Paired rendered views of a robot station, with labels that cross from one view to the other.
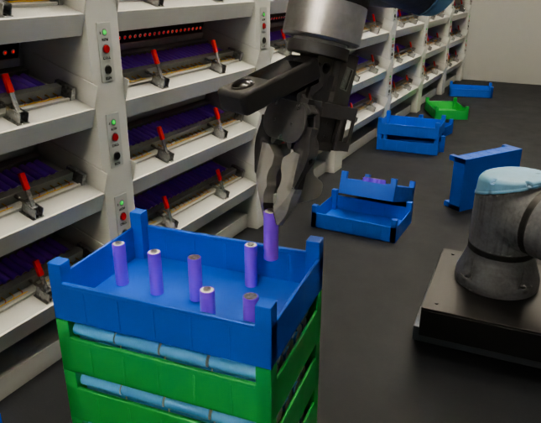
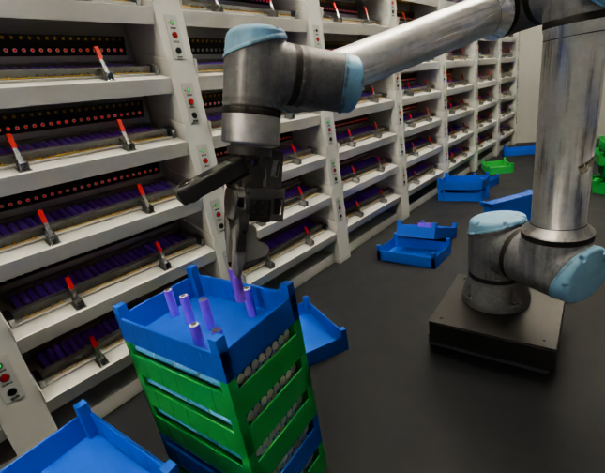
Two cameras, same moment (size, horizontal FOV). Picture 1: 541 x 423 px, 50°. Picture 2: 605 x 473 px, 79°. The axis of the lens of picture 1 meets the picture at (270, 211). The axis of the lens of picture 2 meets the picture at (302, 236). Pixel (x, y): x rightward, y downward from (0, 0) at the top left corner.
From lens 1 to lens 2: 31 cm
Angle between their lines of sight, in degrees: 16
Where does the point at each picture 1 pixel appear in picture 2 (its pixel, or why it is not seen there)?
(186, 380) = (189, 386)
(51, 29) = (165, 154)
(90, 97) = not seen: hidden behind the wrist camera
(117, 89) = not seen: hidden behind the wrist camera
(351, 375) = (378, 370)
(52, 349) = not seen: hidden behind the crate
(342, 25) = (250, 131)
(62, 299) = (124, 328)
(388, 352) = (410, 353)
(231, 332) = (201, 357)
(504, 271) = (495, 292)
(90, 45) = (193, 160)
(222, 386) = (206, 392)
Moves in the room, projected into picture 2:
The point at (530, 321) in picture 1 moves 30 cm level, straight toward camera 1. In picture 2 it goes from (516, 332) to (480, 406)
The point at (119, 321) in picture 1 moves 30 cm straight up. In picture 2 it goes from (150, 344) to (94, 186)
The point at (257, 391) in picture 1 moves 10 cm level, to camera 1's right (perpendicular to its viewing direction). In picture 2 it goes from (224, 398) to (283, 402)
